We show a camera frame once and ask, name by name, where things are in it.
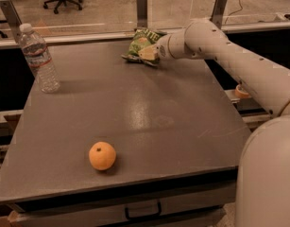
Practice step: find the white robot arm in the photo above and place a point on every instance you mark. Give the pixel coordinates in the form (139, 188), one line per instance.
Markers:
(263, 178)

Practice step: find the black drawer handle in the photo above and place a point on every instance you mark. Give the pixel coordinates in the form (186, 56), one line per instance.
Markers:
(143, 210)

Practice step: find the green jalapeno chip bag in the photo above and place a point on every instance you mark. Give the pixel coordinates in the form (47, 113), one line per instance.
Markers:
(142, 38)

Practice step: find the clear plastic water bottle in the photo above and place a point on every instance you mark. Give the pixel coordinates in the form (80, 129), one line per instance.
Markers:
(39, 59)

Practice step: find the orange fruit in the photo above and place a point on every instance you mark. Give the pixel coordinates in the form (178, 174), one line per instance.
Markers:
(102, 156)

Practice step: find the metal bracket post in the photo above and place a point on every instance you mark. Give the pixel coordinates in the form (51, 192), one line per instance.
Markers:
(218, 12)
(141, 13)
(12, 18)

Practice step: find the roll of tan tape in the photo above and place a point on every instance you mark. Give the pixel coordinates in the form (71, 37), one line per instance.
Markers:
(241, 92)

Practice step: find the left metal bracket post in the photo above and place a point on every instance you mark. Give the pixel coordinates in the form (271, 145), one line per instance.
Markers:
(12, 18)

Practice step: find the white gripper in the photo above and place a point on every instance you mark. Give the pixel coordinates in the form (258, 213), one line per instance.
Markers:
(162, 47)

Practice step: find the middle metal bracket post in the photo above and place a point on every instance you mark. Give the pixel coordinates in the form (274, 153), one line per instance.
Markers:
(141, 13)

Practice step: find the right metal bracket post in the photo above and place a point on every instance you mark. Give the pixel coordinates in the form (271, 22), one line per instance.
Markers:
(218, 12)

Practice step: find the grey table drawer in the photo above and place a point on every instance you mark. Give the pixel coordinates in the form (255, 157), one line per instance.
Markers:
(198, 208)

